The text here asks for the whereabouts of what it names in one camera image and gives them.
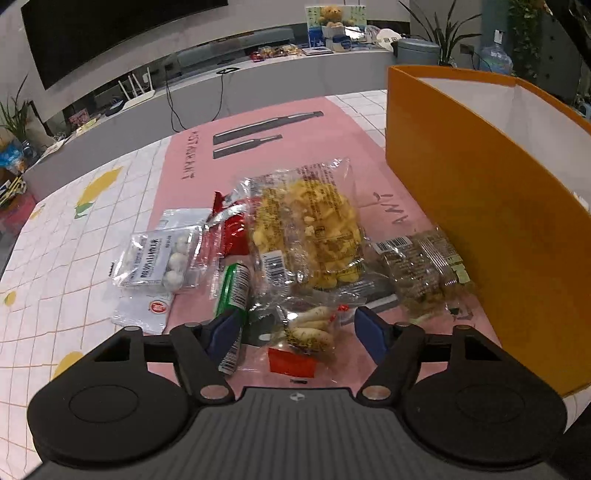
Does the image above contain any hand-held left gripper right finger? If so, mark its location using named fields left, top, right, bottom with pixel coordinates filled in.
left=355, top=305, right=509, bottom=401

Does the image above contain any white router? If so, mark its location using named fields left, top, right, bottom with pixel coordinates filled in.
left=117, top=67, right=156, bottom=110

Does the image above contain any pile of colourful clutter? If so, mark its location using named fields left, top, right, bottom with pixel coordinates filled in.
left=0, top=138, right=38, bottom=209

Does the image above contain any red snack packet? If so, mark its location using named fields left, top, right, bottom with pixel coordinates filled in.
left=210, top=191, right=254, bottom=257

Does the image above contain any black television screen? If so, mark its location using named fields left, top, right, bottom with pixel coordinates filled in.
left=21, top=0, right=229, bottom=90

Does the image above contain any green snack packet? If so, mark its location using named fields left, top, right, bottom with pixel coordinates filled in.
left=216, top=263, right=252, bottom=374

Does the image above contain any grey curved counter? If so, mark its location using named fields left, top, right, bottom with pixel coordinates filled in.
left=23, top=46, right=399, bottom=186

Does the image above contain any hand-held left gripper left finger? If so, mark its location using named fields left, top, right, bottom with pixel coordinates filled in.
left=85, top=308, right=243, bottom=405

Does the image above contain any small red flat packet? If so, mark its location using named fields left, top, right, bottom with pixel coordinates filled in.
left=268, top=347, right=317, bottom=378

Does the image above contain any small potted plant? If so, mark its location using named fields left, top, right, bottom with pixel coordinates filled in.
left=0, top=76, right=37, bottom=145

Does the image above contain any dark grey packet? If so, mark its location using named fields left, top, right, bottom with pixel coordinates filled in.
left=359, top=276, right=399, bottom=313

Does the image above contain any white yogurt ball snack packet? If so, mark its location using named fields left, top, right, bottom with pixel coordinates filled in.
left=108, top=209, right=218, bottom=292

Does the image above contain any brown snack bar packet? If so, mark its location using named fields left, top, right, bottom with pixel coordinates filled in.
left=374, top=231, right=476, bottom=322

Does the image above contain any pile of counter snacks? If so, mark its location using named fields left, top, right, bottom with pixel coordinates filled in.
left=249, top=44, right=304, bottom=61

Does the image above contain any black cable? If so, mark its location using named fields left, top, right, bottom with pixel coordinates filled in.
left=165, top=68, right=240, bottom=136

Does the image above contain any orange cardboard box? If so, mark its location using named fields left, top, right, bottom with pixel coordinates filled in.
left=385, top=65, right=591, bottom=397

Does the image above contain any white flat snack packet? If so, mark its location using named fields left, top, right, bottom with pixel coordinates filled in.
left=111, top=293, right=176, bottom=335

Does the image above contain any white cap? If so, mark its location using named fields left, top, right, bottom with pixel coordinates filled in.
left=372, top=28, right=403, bottom=49

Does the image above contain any pink printed mat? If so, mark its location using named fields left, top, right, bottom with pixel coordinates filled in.
left=152, top=95, right=505, bottom=394

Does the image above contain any lemon print tablecloth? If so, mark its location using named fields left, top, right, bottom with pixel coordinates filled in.
left=0, top=89, right=505, bottom=476

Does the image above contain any hanging green vine plant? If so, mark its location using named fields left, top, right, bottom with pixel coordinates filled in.
left=508, top=0, right=555, bottom=79

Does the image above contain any tall leafy plant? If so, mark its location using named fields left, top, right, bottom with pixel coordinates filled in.
left=399, top=0, right=482, bottom=65

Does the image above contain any grey round bin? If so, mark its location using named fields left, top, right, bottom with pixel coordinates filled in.
left=397, top=38, right=439, bottom=66

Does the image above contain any yellow puffed snack bag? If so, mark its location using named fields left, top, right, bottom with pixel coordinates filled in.
left=231, top=157, right=370, bottom=296

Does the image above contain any brown teddy bear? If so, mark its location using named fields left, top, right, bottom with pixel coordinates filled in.
left=320, top=4, right=345, bottom=27

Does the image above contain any blue water jug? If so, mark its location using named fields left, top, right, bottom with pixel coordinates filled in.
left=480, top=44, right=515, bottom=75

